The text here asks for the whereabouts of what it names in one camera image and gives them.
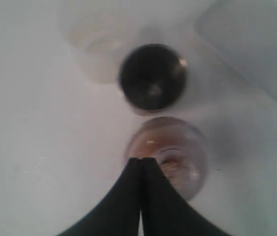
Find white rectangular plastic tray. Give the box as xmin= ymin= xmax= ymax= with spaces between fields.
xmin=194 ymin=0 xmax=277 ymax=101

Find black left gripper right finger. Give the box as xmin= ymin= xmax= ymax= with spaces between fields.
xmin=140 ymin=158 xmax=224 ymax=236

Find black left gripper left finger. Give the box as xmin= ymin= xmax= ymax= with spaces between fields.
xmin=60 ymin=158 xmax=142 ymax=236

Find clear plastic measuring cup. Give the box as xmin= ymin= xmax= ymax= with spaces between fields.
xmin=124 ymin=117 xmax=210 ymax=201

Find translucent plastic container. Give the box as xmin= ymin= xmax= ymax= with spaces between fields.
xmin=58 ymin=15 xmax=135 ymax=84

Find wooden clothespins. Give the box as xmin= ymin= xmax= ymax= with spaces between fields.
xmin=160 ymin=155 xmax=190 ymax=184

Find stainless steel tumbler cup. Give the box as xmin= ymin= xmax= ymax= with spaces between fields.
xmin=118 ymin=44 xmax=188 ymax=113

